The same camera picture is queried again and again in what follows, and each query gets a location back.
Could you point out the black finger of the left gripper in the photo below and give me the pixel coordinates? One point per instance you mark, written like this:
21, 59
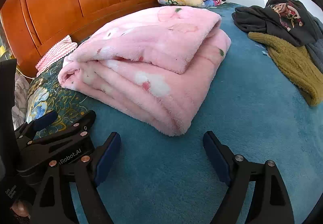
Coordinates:
28, 130
81, 127

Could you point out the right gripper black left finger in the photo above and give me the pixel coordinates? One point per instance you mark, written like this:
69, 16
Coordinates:
54, 203

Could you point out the pink fleece floral blanket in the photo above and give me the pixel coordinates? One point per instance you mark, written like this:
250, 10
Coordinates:
155, 65

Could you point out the person's left hand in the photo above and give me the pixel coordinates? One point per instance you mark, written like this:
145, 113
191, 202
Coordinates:
20, 208

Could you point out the pink white striped cloth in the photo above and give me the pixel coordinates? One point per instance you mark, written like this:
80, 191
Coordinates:
55, 53

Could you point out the teal floral bed cover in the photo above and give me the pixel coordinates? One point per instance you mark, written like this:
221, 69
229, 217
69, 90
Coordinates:
251, 107

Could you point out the orange wooden headboard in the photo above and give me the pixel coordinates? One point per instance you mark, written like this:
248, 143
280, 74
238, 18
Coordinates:
32, 27

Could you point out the mustard knitted sweater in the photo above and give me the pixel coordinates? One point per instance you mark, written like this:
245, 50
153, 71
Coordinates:
296, 64

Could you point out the grey-blue garment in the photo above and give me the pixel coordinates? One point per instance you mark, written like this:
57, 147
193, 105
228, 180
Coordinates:
316, 49

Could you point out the dark grey cartoon sweatshirt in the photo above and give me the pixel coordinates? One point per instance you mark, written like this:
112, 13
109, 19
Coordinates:
286, 19

